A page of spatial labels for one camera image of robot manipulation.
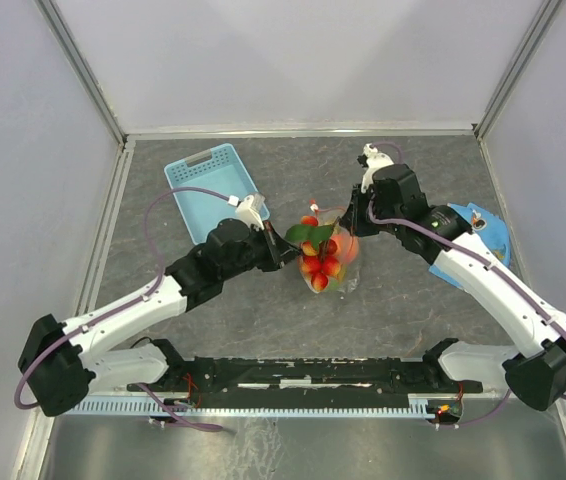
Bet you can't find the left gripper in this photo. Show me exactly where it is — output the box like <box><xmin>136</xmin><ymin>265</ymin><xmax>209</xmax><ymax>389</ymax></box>
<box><xmin>221</xmin><ymin>219</ymin><xmax>304</xmax><ymax>281</ymax></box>

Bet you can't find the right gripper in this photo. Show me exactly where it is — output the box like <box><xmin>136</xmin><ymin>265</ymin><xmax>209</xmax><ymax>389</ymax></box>
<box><xmin>339</xmin><ymin>182</ymin><xmax>402</xmax><ymax>237</ymax></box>

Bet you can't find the orange pink peach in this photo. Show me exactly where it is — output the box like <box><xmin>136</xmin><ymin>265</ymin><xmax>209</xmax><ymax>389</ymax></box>
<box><xmin>333</xmin><ymin>232</ymin><xmax>359</xmax><ymax>265</ymax></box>

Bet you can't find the red lychee cluster with leaves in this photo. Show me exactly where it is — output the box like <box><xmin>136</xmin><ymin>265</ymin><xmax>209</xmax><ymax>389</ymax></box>
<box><xmin>284</xmin><ymin>215</ymin><xmax>346</xmax><ymax>294</ymax></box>

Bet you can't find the clear zip top bag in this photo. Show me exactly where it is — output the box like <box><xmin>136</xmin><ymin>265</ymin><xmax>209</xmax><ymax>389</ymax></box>
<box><xmin>309</xmin><ymin>199</ymin><xmax>361</xmax><ymax>294</ymax></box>

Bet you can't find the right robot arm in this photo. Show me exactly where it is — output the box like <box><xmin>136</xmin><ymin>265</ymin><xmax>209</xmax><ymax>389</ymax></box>
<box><xmin>341</xmin><ymin>157</ymin><xmax>566</xmax><ymax>411</ymax></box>

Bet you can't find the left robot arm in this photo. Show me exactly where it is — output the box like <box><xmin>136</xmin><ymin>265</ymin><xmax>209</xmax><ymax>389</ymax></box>
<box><xmin>17</xmin><ymin>219</ymin><xmax>301</xmax><ymax>417</ymax></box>

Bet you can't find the light blue plastic basket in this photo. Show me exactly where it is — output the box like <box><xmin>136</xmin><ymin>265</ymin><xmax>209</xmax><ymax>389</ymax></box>
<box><xmin>164</xmin><ymin>143</ymin><xmax>257</xmax><ymax>244</ymax></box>

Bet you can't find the blue printed cloth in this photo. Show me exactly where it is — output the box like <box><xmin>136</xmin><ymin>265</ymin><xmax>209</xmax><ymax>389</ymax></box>
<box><xmin>448</xmin><ymin>202</ymin><xmax>511</xmax><ymax>267</ymax></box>

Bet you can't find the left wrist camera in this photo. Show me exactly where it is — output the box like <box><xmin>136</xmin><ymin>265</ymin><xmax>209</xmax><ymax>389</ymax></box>
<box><xmin>227</xmin><ymin>192</ymin><xmax>265</xmax><ymax>230</ymax></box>

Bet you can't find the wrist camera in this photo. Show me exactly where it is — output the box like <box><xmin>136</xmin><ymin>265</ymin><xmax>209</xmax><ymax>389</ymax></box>
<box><xmin>357</xmin><ymin>143</ymin><xmax>394</xmax><ymax>193</ymax></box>
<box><xmin>227</xmin><ymin>192</ymin><xmax>265</xmax><ymax>230</ymax></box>

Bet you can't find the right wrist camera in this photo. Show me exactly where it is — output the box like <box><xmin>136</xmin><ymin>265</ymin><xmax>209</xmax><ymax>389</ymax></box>
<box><xmin>357</xmin><ymin>143</ymin><xmax>394</xmax><ymax>193</ymax></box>

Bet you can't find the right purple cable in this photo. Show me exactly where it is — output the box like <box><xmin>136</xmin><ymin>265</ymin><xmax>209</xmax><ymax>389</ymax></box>
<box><xmin>366</xmin><ymin>141</ymin><xmax>566</xmax><ymax>431</ymax></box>

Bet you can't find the purple cable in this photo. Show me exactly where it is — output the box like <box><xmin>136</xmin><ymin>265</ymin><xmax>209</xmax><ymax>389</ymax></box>
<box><xmin>12</xmin><ymin>186</ymin><xmax>239</xmax><ymax>433</ymax></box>
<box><xmin>366</xmin><ymin>141</ymin><xmax>566</xmax><ymax>431</ymax></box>

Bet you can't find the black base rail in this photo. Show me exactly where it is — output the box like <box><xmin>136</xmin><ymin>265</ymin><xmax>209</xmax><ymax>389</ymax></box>
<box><xmin>149</xmin><ymin>357</ymin><xmax>483</xmax><ymax>408</ymax></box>

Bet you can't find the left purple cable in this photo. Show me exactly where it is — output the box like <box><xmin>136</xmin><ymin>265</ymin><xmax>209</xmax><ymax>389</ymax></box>
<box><xmin>12</xmin><ymin>186</ymin><xmax>239</xmax><ymax>433</ymax></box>

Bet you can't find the light blue cable duct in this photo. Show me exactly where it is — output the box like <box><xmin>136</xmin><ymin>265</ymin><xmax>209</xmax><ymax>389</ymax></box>
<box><xmin>67</xmin><ymin>395</ymin><xmax>434</xmax><ymax>420</ymax></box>

